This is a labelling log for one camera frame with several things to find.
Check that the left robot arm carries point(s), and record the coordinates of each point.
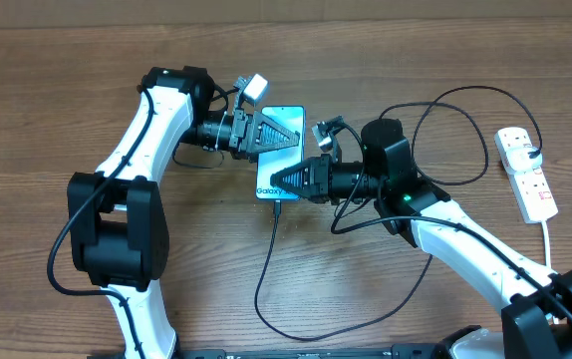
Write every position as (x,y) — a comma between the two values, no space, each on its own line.
(117,226)

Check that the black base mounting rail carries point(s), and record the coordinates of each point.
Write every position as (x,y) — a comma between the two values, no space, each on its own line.
(396,351)

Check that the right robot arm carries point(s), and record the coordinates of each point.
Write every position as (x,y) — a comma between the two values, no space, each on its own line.
(533,301)

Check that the blue Samsung Galaxy smartphone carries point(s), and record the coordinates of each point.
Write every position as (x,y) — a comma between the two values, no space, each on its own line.
(293,119)

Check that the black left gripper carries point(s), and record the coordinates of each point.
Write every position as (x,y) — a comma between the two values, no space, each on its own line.
(247,134)

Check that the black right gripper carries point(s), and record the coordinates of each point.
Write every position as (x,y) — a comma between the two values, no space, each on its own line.
(320,179)

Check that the white power strip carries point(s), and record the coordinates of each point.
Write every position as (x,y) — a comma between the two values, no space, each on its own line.
(531,189)

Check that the white charger plug adapter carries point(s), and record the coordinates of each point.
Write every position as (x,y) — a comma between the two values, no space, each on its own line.
(520,160)

